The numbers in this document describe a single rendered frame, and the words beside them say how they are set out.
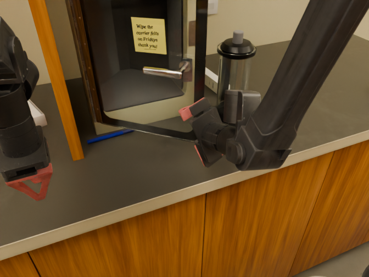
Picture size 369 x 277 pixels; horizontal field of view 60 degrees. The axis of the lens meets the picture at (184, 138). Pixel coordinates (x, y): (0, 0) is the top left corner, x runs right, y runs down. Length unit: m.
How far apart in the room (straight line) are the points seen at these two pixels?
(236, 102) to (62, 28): 0.85
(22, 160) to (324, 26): 0.44
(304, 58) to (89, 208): 0.55
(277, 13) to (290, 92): 1.21
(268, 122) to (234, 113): 0.11
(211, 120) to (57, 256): 0.50
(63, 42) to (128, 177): 0.65
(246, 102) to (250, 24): 1.03
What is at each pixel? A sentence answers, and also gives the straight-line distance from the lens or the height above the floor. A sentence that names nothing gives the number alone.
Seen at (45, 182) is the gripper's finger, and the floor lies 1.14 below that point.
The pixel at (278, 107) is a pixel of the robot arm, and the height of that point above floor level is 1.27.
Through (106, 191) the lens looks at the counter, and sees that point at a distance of 0.80.
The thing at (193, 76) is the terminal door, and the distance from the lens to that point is 0.73.
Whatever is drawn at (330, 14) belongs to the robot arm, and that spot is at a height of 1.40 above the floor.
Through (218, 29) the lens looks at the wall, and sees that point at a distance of 1.48.
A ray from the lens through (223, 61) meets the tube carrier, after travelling 0.92.
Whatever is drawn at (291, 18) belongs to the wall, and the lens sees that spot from 1.70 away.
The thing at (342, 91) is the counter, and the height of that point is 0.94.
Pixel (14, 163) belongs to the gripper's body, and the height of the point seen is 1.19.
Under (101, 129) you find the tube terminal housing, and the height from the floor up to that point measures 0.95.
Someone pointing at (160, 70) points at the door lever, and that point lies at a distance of 0.70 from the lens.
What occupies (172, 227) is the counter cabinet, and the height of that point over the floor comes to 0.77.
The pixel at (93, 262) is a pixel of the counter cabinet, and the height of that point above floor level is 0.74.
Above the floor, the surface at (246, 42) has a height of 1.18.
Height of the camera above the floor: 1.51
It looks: 38 degrees down
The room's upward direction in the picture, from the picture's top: straight up
